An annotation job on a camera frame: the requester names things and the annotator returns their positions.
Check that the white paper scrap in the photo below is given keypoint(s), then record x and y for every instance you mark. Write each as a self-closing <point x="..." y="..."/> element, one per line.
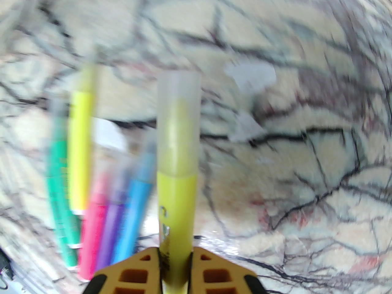
<point x="246" y="129"/>
<point x="249" y="75"/>
<point x="107" y="132"/>

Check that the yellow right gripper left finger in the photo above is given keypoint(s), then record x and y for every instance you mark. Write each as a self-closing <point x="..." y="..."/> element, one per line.
<point x="131" y="274"/>

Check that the pink marker pen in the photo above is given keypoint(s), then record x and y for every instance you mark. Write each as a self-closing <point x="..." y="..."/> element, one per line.
<point x="93" y="225"/>

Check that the blue marker pen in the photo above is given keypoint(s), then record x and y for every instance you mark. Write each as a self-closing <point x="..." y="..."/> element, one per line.
<point x="134" y="201"/>

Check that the purple marker pen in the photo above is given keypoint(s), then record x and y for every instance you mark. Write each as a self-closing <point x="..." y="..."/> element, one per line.
<point x="111" y="225"/>

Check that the yellow highlighter pen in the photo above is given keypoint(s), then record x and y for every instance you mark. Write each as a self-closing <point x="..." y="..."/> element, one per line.
<point x="81" y="133"/>

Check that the translucent pen cap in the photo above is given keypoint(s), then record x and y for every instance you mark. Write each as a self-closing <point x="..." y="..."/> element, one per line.
<point x="179" y="84"/>

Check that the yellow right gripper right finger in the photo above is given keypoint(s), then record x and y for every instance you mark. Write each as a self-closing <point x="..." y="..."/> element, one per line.
<point x="220" y="274"/>

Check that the yellow marker pen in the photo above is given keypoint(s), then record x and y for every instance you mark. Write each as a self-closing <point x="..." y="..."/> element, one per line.
<point x="176" y="201"/>

